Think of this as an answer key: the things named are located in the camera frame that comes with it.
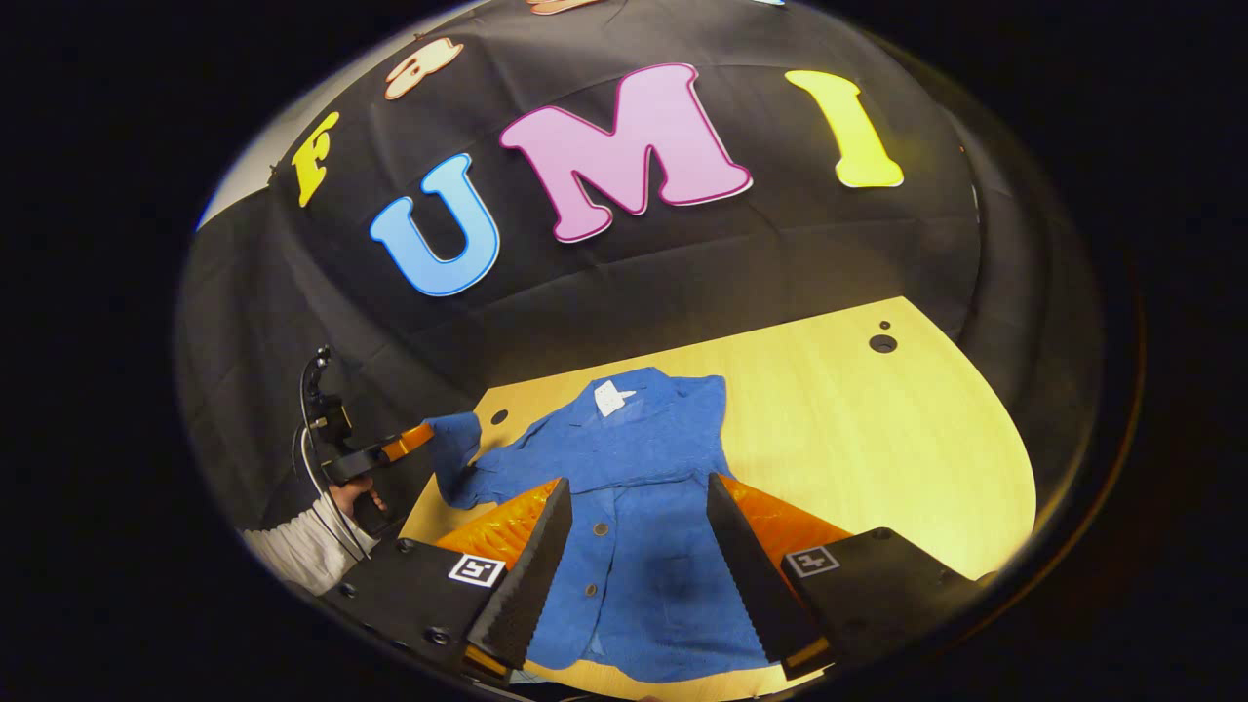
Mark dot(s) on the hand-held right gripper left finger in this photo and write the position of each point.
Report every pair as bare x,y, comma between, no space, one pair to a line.
536,575

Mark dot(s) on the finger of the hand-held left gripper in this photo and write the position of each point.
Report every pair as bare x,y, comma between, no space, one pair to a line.
409,442

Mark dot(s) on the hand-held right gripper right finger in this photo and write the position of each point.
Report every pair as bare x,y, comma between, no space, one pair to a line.
751,575

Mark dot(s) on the black backdrop cloth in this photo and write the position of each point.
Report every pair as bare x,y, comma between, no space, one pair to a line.
682,263

